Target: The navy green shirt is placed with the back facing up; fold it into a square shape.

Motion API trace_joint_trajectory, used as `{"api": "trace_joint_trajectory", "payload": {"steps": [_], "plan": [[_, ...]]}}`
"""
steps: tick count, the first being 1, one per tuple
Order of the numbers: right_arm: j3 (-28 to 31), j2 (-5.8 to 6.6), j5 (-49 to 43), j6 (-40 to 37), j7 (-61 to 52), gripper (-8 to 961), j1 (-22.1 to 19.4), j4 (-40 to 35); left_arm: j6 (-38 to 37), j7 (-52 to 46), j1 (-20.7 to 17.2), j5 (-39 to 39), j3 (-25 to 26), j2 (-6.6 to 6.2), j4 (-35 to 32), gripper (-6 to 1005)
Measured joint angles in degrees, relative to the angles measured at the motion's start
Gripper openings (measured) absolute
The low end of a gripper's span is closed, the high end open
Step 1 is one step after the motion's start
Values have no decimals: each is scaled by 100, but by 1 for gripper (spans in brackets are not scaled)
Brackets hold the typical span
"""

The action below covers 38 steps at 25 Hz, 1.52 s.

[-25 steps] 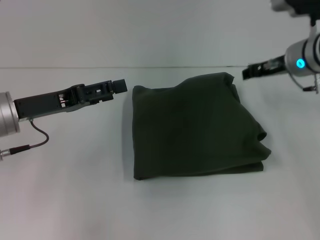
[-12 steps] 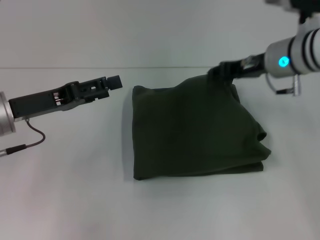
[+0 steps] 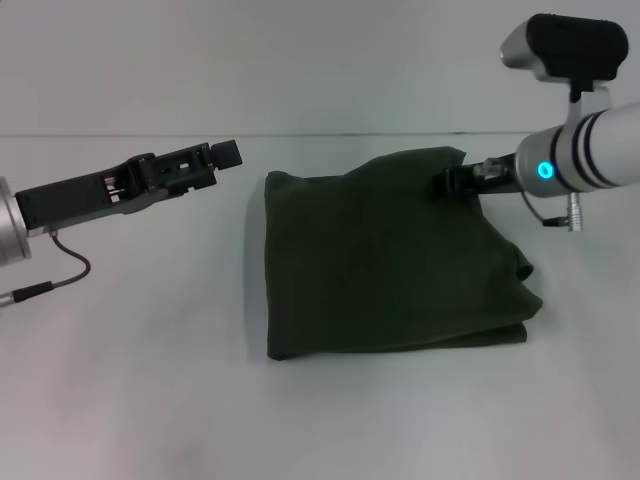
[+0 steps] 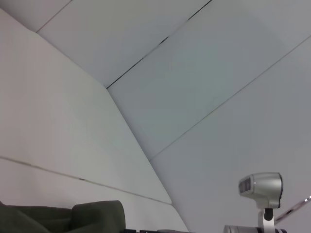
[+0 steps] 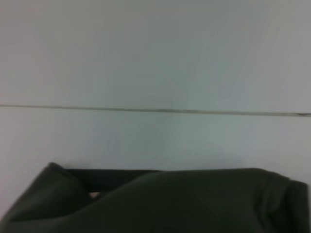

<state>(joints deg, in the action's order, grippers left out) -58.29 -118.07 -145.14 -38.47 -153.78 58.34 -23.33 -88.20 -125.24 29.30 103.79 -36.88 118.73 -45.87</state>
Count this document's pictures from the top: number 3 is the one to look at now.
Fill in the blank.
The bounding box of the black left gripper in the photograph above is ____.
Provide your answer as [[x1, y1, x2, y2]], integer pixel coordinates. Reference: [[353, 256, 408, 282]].
[[13, 139, 245, 239]]

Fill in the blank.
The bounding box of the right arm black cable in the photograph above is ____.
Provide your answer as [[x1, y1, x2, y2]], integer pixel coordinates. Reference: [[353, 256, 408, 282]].
[[520, 191, 587, 233]]

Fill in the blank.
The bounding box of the dark green t-shirt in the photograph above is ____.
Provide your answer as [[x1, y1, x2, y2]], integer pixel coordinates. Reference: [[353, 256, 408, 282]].
[[263, 144, 545, 362]]

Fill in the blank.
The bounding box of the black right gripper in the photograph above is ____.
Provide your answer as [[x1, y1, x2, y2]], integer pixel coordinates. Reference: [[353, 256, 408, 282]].
[[430, 151, 522, 199]]

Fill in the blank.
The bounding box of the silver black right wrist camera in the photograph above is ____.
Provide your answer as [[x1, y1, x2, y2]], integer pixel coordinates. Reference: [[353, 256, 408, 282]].
[[499, 13, 629, 124]]

